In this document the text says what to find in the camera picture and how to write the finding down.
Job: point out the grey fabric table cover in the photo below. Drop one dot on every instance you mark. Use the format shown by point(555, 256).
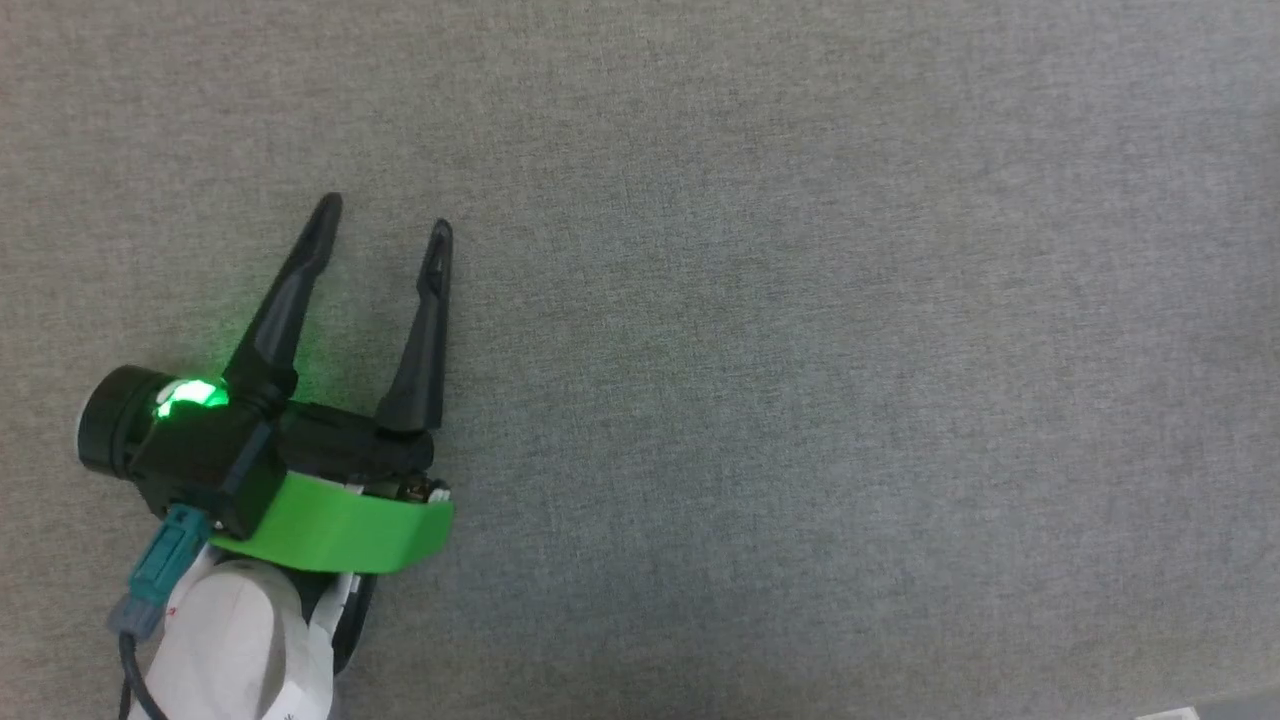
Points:
point(800, 350)

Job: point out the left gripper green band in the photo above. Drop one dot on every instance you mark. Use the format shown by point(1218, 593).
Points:
point(350, 525)

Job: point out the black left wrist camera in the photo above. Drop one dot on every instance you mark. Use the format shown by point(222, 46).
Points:
point(190, 450)

